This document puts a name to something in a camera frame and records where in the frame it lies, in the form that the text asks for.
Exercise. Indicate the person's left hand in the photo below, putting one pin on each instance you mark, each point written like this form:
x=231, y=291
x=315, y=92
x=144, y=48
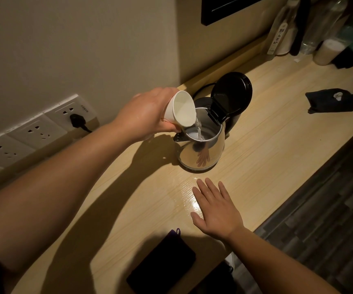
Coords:
x=142, y=116

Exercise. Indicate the person's right hand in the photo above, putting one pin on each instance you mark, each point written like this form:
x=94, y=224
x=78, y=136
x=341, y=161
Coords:
x=217, y=214

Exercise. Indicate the white paper cup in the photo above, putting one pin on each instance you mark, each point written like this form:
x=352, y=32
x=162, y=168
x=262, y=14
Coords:
x=179, y=110

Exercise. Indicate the stainless steel electric kettle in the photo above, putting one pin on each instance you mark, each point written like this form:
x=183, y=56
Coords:
x=191, y=156

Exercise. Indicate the purple cloth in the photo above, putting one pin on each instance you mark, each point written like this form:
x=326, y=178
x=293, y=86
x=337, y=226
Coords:
x=161, y=266

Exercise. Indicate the person's right forearm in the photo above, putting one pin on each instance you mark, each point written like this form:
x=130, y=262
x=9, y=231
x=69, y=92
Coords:
x=274, y=269

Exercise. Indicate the person's left forearm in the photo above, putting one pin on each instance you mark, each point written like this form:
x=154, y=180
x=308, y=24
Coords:
x=56, y=186

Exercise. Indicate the black trousers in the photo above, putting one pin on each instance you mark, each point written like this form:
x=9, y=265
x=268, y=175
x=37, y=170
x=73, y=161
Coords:
x=213, y=281

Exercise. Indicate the black television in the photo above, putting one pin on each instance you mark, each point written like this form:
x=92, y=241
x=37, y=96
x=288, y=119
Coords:
x=225, y=7

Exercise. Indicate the black cloth with white patch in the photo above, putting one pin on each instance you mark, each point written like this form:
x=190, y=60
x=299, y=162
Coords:
x=323, y=102

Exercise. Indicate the white bottle with label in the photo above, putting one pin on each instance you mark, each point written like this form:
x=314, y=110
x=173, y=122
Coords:
x=280, y=36

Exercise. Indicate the tall black slim object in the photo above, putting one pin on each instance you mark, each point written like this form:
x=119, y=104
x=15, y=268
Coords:
x=300, y=27

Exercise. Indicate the clear plastic bottle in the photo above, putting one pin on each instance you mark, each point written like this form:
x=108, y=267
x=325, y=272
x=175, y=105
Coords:
x=320, y=24

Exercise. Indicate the small black lump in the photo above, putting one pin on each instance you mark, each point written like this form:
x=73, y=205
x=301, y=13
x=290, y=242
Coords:
x=345, y=59

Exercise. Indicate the white wall power socket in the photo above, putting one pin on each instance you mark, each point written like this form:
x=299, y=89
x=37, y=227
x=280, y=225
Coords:
x=4, y=150
x=63, y=108
x=38, y=131

